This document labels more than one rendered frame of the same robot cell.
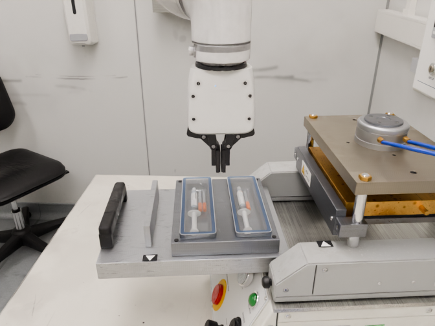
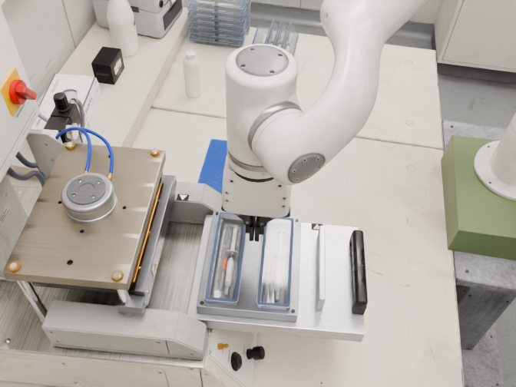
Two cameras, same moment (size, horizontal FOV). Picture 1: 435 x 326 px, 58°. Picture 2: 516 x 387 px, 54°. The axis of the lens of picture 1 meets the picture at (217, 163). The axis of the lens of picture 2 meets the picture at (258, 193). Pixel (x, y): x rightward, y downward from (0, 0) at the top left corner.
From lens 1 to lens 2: 1.13 m
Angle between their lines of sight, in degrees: 105
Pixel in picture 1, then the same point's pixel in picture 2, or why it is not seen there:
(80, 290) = (393, 368)
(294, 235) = (180, 269)
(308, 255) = (200, 190)
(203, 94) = not seen: hidden behind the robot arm
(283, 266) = (217, 200)
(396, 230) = not seen: hidden behind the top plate
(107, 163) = not seen: outside the picture
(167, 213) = (305, 282)
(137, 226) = (333, 266)
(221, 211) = (254, 251)
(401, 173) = (122, 155)
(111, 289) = (361, 365)
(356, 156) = (137, 181)
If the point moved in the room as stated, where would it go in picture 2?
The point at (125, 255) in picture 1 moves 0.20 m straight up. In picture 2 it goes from (337, 232) to (355, 157)
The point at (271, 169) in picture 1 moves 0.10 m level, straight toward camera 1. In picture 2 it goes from (176, 316) to (199, 265)
